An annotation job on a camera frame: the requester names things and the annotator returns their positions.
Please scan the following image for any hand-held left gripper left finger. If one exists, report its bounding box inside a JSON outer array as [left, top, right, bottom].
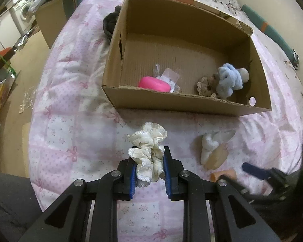
[[19, 145, 140, 242]]

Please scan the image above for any black cloth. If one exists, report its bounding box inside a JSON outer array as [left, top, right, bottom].
[[103, 6, 122, 43]]

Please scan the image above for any red and black box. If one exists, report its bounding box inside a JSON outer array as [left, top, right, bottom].
[[0, 47, 16, 71]]

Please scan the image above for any clear plastic packet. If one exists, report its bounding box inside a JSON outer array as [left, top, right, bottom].
[[154, 64, 181, 93]]

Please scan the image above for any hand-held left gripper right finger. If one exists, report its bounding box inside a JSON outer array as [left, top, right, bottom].
[[163, 146, 283, 242]]

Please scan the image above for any beige lace scrunchie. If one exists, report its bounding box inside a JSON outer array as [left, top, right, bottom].
[[197, 74, 221, 99]]

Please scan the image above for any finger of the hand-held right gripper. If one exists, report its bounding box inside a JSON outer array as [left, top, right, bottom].
[[242, 162, 271, 180], [230, 180, 254, 197]]

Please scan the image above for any clear plastic packaging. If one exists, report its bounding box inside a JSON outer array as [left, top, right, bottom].
[[18, 86, 38, 114]]

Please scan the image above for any white washing machine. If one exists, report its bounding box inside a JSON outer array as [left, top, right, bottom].
[[10, 0, 37, 28]]

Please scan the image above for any cream frilled scrunchie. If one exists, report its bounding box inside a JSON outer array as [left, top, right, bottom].
[[127, 122, 168, 187]]

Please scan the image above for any teal cushion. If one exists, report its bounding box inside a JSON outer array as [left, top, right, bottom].
[[241, 4, 297, 63]]

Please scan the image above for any white floor cabinet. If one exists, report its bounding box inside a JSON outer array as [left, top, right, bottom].
[[0, 13, 23, 53]]

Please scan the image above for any black and white chain strap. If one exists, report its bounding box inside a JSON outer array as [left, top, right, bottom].
[[290, 49, 300, 70]]

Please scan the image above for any cardboard box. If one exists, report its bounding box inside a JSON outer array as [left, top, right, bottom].
[[102, 0, 272, 116]]

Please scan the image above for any translucent peach block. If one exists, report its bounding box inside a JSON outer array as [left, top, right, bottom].
[[204, 146, 229, 170]]

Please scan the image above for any beige bedside cabinet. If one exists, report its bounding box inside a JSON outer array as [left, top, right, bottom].
[[35, 0, 67, 49]]

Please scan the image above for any peach sponge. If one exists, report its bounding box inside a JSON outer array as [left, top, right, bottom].
[[210, 169, 236, 182]]

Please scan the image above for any blue fluffy scrunchie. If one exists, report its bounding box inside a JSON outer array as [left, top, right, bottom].
[[216, 64, 245, 99]]

